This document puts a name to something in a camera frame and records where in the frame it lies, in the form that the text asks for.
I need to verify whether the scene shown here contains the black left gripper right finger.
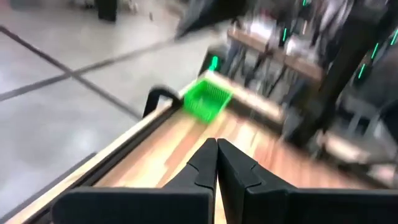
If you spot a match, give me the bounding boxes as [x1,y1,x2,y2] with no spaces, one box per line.
[217,138,398,224]

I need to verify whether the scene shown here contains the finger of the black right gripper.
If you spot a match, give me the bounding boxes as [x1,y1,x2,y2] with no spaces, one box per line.
[175,0,249,40]

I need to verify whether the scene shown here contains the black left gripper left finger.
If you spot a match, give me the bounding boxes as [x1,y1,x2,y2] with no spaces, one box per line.
[51,138,218,224]

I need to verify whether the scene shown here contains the black computer tower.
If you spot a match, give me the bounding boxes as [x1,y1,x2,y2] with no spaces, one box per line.
[198,46,229,75]

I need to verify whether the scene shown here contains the green plastic basket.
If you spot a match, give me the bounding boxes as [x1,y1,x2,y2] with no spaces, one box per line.
[182,79,233,124]

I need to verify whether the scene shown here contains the wooden-top robot station table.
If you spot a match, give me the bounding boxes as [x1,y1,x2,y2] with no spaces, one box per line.
[226,26,326,97]

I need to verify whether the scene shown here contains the black floor cabinet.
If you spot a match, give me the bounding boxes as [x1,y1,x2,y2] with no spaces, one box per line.
[96,0,118,22]

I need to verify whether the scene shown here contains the black aluminium table frame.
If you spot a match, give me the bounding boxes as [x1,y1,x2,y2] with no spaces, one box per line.
[0,70,287,224]

